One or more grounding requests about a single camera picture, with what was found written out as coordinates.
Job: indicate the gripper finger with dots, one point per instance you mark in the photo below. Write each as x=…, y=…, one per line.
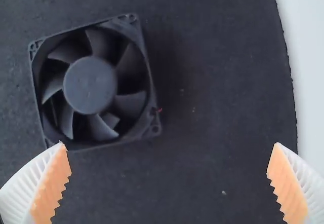
x=38, y=183
x=296, y=183

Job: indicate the black square fan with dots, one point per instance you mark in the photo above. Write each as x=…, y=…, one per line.
x=88, y=82

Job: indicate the black mat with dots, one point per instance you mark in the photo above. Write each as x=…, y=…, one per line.
x=215, y=82

